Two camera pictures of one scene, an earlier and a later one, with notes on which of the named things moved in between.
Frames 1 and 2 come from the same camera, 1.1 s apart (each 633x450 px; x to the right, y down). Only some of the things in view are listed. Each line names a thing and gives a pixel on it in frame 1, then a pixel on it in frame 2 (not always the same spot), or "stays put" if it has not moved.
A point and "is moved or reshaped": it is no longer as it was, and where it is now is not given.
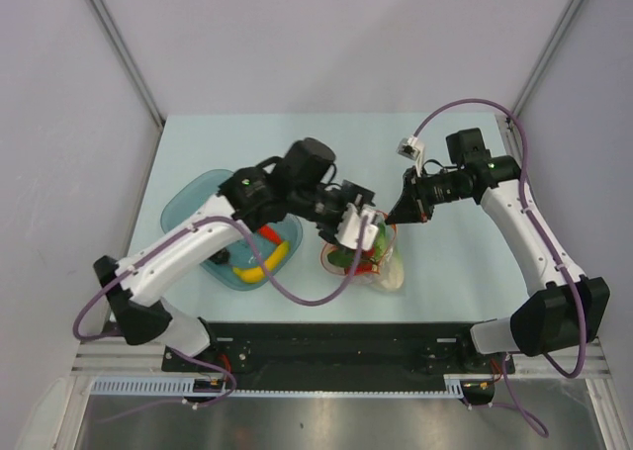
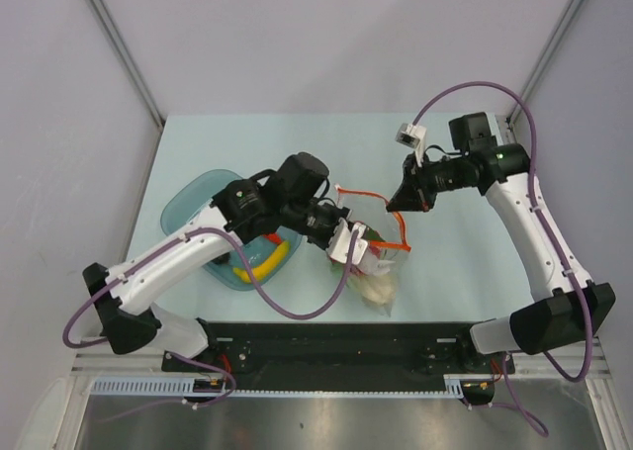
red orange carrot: x=270 y=232 stays put
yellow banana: x=255 y=275 stays put
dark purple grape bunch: x=221 y=257 stays put
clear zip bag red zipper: x=380 y=268 is moved or reshaped
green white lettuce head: x=393 y=274 to x=379 y=289
